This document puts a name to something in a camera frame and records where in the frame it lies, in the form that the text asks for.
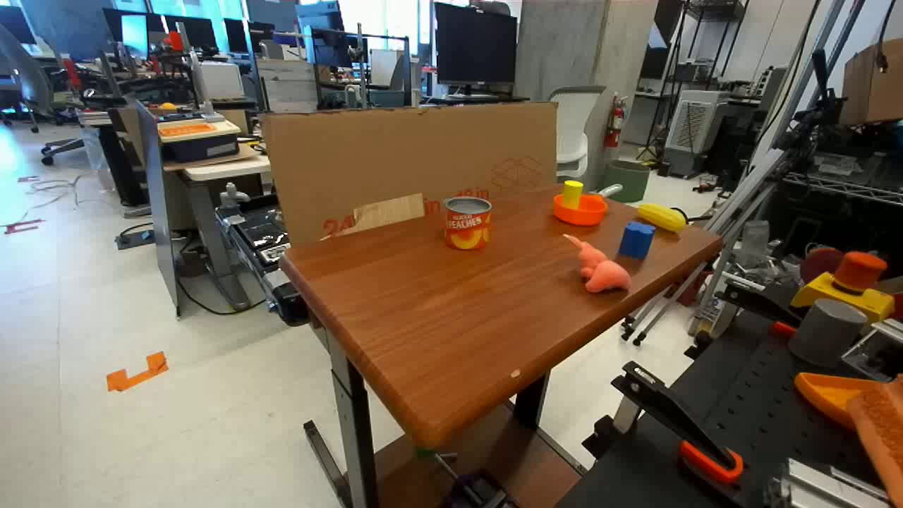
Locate blue cube block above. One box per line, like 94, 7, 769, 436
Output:
619, 220, 659, 262

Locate yellow orange toy block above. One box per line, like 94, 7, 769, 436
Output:
791, 248, 898, 321

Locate orange tin can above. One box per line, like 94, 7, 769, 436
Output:
441, 196, 495, 255

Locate brown cardboard board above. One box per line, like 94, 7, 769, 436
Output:
261, 98, 563, 248

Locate pink toy animal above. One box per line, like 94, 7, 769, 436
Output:
563, 233, 635, 296

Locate white chair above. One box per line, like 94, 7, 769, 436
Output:
547, 86, 609, 182

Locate wooden desk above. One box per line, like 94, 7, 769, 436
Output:
302, 321, 554, 508

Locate black computer monitor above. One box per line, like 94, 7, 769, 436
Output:
431, 0, 519, 97

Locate red fire extinguisher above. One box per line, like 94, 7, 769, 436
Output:
602, 93, 629, 152

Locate yellow toy banana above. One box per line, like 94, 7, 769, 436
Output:
635, 202, 692, 238

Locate gray office desk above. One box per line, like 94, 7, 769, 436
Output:
131, 98, 278, 320

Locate white tripod poles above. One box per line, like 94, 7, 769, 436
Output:
619, 0, 869, 347

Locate black box orange top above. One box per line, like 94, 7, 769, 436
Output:
155, 115, 245, 165

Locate gray cup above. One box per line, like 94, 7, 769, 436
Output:
788, 296, 873, 369

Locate orange plastic tray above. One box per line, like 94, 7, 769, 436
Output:
794, 369, 903, 508

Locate brown cardboard box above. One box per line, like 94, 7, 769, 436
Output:
838, 38, 903, 131

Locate black clamp orange handle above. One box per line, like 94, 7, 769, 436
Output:
609, 358, 747, 491

